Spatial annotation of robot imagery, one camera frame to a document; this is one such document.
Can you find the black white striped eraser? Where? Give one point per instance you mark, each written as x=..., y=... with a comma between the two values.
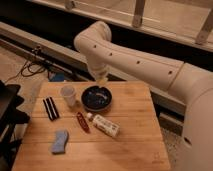
x=51, y=109

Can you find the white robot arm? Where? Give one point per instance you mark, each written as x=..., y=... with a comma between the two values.
x=188, y=83

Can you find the black chair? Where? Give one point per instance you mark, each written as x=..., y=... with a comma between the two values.
x=10, y=116

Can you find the white tube with cap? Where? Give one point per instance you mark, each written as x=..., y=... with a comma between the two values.
x=103, y=124

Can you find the white ceramic cup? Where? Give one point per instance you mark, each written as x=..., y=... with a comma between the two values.
x=69, y=94

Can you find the blue sponge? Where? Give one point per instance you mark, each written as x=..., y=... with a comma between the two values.
x=59, y=144

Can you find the blue object on floor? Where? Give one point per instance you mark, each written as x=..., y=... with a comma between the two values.
x=57, y=78

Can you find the pale yellow gripper tip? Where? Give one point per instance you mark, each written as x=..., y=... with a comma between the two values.
x=102, y=81

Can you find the dark ceramic bowl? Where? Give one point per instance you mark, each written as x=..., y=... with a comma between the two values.
x=96, y=98

